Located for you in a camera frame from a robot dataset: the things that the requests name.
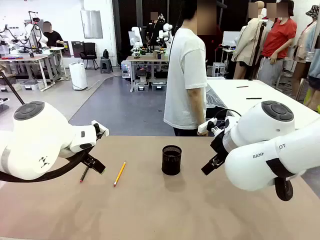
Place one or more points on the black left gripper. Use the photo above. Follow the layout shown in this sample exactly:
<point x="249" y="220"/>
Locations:
<point x="86" y="158"/>

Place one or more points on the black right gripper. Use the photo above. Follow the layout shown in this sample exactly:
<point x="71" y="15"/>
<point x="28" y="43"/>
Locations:
<point x="219" y="145"/>

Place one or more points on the black pen with red ends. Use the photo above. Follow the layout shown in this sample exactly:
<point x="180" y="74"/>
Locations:
<point x="84" y="175"/>

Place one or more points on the yellow pencil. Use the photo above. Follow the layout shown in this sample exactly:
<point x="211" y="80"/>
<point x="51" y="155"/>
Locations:
<point x="119" y="174"/>

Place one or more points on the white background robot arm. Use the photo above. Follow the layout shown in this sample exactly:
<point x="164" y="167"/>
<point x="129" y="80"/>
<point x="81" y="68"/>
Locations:
<point x="165" y="35"/>
<point x="136" y="37"/>
<point x="31" y="31"/>

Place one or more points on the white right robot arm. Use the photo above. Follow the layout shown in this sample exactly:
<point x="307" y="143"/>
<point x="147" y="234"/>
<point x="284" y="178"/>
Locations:
<point x="262" y="150"/>

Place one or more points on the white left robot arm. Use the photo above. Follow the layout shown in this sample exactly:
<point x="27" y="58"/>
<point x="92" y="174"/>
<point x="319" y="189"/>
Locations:
<point x="37" y="140"/>

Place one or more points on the person's right forearm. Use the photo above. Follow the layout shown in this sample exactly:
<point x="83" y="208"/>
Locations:
<point x="196" y="107"/>

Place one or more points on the black mesh pen holder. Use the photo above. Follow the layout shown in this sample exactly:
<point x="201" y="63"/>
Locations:
<point x="171" y="161"/>

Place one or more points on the black pen on white table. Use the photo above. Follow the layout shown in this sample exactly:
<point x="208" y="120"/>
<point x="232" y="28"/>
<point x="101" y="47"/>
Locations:
<point x="253" y="98"/>

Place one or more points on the brown pen on white table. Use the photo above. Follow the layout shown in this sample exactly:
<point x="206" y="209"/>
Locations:
<point x="242" y="86"/>

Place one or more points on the person's right hand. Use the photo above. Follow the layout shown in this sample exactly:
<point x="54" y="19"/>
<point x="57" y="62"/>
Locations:
<point x="203" y="133"/>

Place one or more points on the clear plastic sheet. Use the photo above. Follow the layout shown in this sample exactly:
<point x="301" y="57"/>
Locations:
<point x="215" y="97"/>

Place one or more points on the white table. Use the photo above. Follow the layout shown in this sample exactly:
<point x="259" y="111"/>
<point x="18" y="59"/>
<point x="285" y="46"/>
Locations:
<point x="250" y="92"/>

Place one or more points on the clear storage bin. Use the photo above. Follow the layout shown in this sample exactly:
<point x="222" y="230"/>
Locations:
<point x="159" y="86"/>
<point x="32" y="85"/>
<point x="142" y="86"/>

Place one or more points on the white air purifier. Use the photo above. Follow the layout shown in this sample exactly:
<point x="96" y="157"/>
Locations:
<point x="78" y="76"/>

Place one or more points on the person in white t-shirt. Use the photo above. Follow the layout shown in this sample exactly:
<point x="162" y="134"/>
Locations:
<point x="185" y="75"/>

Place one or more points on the white box cabinet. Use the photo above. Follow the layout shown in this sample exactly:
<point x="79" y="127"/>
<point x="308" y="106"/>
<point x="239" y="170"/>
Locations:
<point x="219" y="70"/>

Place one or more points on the computer tower with lights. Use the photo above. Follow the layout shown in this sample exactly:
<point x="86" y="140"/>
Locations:
<point x="126" y="70"/>

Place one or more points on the grey stool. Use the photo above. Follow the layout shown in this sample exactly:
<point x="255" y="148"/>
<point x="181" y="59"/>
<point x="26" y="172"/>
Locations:
<point x="106" y="65"/>

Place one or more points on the black bag on stool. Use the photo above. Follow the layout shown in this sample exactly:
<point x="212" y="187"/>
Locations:
<point x="106" y="53"/>

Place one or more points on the black office chair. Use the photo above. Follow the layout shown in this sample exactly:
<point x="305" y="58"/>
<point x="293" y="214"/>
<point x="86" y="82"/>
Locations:
<point x="88" y="53"/>

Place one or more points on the mannequin in dark red sweater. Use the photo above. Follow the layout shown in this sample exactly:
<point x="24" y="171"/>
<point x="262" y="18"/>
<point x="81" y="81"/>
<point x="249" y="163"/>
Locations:
<point x="212" y="48"/>

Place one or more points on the neon yellow object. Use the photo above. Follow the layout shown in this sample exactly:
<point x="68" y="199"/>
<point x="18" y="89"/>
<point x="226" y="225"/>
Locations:
<point x="310" y="97"/>

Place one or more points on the wooden top workbench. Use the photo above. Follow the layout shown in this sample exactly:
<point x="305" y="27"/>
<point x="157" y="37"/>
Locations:
<point x="147" y="58"/>

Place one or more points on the black tripod pole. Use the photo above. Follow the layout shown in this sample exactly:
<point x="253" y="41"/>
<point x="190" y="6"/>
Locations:
<point x="257" y="50"/>

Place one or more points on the mannequin in beige jacket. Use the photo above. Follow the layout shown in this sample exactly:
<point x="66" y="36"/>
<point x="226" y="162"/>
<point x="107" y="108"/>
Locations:
<point x="246" y="45"/>

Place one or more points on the white board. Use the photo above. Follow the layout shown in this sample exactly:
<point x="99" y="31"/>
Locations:
<point x="230" y="38"/>

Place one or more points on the long wooden top table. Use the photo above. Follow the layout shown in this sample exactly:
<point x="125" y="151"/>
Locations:
<point x="25" y="58"/>

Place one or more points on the seated person in black shirt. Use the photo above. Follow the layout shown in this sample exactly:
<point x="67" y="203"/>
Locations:
<point x="53" y="37"/>

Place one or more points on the person in red t-shirt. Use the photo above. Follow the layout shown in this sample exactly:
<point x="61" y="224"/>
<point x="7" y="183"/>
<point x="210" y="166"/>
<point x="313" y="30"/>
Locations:
<point x="278" y="40"/>

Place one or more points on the person in black clothes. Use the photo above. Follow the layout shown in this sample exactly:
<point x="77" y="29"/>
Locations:
<point x="153" y="32"/>

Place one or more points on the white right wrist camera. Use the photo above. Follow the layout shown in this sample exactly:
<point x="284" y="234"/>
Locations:
<point x="206" y="125"/>

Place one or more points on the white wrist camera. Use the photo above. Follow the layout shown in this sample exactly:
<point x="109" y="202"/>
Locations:
<point x="206" y="125"/>
<point x="101" y="126"/>

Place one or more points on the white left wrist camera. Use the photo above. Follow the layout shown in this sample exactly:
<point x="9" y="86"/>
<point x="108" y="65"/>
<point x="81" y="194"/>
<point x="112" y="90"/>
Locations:
<point x="101" y="126"/>

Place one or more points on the grey wall panel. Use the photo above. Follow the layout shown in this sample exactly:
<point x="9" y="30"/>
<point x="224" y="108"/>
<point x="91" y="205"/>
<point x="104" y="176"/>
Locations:
<point x="91" y="24"/>

